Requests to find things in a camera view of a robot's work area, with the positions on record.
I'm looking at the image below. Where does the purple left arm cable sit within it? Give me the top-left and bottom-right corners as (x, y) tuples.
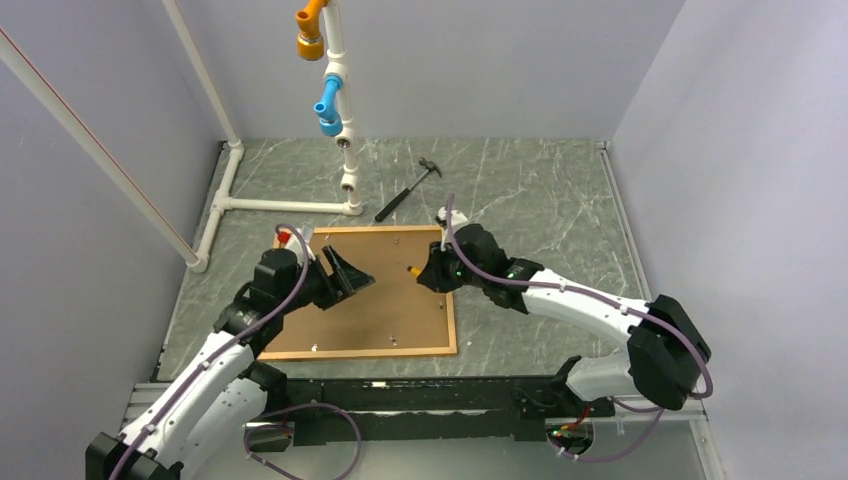
(109, 223), (362, 480)

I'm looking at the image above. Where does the white diagonal pole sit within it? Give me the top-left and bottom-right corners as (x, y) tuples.
(1, 29), (208, 272)

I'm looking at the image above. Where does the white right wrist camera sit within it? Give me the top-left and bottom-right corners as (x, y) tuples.
(435, 207), (470, 251)

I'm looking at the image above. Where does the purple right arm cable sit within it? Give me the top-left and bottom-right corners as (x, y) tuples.
(443, 193), (715, 464)

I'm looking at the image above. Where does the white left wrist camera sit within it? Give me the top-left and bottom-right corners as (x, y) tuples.
(272, 224), (314, 249)

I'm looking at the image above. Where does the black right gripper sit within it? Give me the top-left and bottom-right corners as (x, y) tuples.
(418, 237), (488, 293)

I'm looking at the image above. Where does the aluminium table edge rail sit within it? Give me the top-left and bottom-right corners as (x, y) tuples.
(594, 140), (654, 300)

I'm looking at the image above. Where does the orange pipe nozzle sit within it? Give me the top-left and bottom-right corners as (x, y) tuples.
(295, 0), (329, 61)

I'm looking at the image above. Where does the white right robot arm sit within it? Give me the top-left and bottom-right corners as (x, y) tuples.
(408, 224), (711, 415)

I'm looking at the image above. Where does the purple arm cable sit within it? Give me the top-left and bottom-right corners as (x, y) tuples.
(443, 193), (715, 464)
(109, 223), (362, 480)

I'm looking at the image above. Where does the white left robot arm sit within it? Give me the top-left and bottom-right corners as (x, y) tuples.
(85, 245), (375, 479)

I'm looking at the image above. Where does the white pvc pipe stand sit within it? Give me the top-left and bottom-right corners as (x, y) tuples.
(162, 1), (365, 271)

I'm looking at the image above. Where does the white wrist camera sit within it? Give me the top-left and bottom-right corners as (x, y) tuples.
(435, 207), (470, 251)
(272, 224), (314, 249)

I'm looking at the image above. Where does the black claw hammer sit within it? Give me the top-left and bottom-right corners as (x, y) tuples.
(374, 157), (443, 223)

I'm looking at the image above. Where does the blue pipe nozzle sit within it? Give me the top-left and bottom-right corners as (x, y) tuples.
(313, 74), (344, 137)

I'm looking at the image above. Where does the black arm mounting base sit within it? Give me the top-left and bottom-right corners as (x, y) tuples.
(247, 376), (615, 452)

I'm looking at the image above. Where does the orange picture frame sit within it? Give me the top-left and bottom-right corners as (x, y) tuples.
(259, 225), (458, 361)

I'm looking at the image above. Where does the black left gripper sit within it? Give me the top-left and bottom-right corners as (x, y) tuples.
(279, 244), (375, 314)

